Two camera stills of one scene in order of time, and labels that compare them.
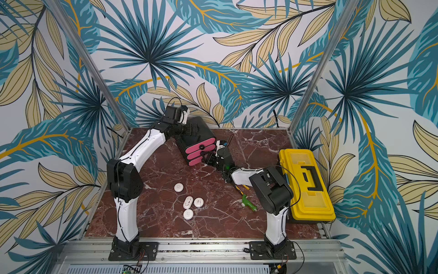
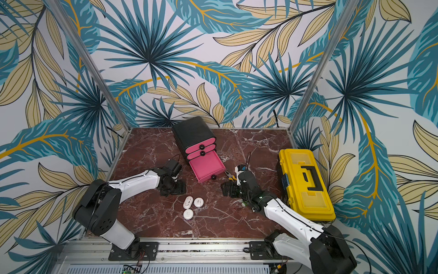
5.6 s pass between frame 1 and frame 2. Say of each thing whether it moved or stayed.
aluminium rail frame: stayed
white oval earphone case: stayed
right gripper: moved
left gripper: moved
